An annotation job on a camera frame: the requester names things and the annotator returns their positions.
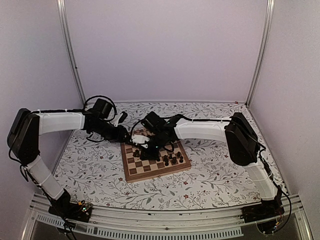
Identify floral patterned table mat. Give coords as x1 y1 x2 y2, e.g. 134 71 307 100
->
41 101 286 210

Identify front aluminium slotted rail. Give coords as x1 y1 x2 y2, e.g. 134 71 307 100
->
21 194 313 240

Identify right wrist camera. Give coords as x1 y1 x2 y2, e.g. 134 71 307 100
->
131 134 150 145

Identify right aluminium frame post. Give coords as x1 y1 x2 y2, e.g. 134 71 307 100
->
245 0 276 108

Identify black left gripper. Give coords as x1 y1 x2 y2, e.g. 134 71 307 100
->
91 120 130 143

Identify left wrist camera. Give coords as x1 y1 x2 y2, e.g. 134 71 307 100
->
113 111 128 125

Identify wooden chess board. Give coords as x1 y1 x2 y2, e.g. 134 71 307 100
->
120 141 191 183

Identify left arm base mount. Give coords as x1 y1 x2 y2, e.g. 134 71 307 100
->
48 200 93 223

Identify row of white chess pieces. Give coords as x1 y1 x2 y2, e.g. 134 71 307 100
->
133 128 148 136

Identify black looped cable left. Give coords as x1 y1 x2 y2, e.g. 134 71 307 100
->
83 94 117 113

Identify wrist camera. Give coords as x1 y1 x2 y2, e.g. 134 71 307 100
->
131 134 150 145
113 111 128 125

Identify left aluminium frame post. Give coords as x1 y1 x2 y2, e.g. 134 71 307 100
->
56 0 86 104

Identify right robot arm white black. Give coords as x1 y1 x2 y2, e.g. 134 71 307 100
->
131 112 285 220

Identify aluminium frame post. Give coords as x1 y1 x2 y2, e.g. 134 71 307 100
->
245 0 276 108
56 0 86 104

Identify dark chess piece corner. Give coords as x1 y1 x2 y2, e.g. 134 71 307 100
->
176 151 184 163

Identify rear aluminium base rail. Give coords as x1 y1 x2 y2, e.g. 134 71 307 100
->
115 100 246 105

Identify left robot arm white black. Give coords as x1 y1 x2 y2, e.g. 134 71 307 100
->
7 95 130 219

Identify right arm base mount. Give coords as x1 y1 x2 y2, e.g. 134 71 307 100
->
240 198 285 235

